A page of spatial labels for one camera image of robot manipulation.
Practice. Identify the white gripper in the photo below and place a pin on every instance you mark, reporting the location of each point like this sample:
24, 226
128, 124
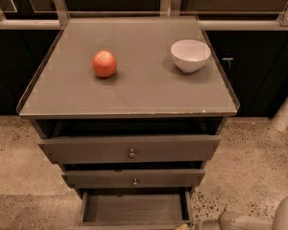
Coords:
205, 224

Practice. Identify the grey bottom drawer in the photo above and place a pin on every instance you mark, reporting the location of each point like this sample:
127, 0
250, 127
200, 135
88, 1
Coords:
135, 209

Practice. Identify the grey drawer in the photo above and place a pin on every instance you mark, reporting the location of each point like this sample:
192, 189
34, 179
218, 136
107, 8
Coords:
130, 149
133, 178
135, 209

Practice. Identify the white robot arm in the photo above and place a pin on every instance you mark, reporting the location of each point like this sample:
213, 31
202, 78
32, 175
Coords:
229, 220

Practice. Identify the grey top drawer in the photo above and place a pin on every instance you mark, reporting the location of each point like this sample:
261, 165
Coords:
130, 149

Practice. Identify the grey middle drawer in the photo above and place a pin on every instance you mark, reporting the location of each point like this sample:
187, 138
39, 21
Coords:
133, 178

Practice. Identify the grey drawer cabinet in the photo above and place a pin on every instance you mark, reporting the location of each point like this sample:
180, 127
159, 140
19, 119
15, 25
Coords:
147, 95

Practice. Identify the white bowl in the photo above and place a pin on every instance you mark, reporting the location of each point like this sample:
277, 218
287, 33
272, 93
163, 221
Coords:
190, 55

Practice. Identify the red apple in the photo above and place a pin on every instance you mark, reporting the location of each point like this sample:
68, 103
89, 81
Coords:
104, 64

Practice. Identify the white post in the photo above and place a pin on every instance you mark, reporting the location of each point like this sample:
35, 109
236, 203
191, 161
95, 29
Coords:
280, 120

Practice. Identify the metal railing frame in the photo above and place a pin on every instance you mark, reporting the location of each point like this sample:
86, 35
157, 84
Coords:
212, 15

